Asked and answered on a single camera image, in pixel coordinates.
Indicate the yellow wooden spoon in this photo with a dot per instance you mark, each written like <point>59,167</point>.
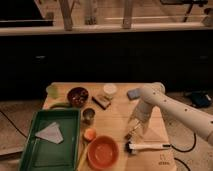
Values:
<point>82,157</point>

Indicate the orange bowl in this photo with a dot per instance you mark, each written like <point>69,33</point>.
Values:
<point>103,153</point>

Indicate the white handled dish brush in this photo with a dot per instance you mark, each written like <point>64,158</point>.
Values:
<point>133,148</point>

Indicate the green plastic tray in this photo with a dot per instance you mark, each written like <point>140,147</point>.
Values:
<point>52,143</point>

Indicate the dark bowl with food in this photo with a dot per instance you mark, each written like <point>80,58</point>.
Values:
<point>78,96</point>

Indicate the white folded cloth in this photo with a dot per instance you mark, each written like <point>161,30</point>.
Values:
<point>51,133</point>

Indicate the small metal cup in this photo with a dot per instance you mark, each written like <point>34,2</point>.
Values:
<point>88,115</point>

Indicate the green glass cup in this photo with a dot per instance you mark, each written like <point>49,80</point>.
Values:
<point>52,91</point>

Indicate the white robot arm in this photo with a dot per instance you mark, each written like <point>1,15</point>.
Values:
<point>153,94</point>

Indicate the small orange fruit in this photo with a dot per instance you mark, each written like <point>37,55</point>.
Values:
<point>89,134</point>

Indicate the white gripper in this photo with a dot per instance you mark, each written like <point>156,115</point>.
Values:
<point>142,112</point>

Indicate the brown wooden block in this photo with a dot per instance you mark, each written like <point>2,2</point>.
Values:
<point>101,101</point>

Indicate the blue sponge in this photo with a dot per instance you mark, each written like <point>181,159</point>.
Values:
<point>133,94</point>

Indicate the white cup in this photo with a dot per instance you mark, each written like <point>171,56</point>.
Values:
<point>109,90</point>

